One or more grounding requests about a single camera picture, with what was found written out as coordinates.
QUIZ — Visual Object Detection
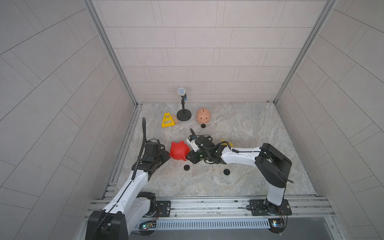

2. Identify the red piggy bank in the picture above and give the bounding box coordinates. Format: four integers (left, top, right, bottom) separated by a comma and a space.
170, 141, 191, 161

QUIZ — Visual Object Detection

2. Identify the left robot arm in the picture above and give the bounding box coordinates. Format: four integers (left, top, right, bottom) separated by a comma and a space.
85, 139, 170, 240

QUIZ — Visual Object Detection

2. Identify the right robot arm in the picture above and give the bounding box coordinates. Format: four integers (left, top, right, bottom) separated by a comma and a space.
186, 135, 292, 217

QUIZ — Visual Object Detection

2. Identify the yellow piggy bank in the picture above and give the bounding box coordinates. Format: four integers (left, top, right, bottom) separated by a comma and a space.
221, 140, 234, 148

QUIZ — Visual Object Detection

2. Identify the pink piggy bank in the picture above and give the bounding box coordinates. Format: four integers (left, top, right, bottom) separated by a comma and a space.
196, 108, 211, 125

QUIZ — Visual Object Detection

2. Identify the yellow triangular block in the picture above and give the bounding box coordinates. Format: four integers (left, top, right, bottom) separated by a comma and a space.
162, 113, 176, 128

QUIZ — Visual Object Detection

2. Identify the small wooden block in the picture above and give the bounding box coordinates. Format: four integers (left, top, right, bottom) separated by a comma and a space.
171, 114, 179, 125

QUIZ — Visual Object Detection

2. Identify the black microphone stand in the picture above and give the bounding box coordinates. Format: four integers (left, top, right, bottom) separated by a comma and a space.
177, 88, 192, 122

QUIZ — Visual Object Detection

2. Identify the left circuit board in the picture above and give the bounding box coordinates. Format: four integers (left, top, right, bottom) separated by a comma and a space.
138, 221, 157, 231

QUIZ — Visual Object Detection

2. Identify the circuit board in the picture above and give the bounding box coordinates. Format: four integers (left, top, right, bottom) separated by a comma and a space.
268, 219, 286, 234
138, 221, 157, 231

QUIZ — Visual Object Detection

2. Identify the right circuit board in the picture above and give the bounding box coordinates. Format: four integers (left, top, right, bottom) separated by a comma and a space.
268, 219, 286, 234

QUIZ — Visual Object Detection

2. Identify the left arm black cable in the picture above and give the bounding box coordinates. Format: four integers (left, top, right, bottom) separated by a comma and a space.
131, 117, 148, 181

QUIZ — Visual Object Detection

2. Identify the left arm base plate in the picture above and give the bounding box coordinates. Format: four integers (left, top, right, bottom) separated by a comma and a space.
144, 201, 172, 218

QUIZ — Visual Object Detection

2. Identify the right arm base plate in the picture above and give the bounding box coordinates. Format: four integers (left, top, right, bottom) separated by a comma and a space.
246, 199, 292, 216

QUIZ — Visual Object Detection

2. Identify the aluminium mounting rail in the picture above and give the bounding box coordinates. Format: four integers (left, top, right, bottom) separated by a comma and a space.
83, 194, 335, 222

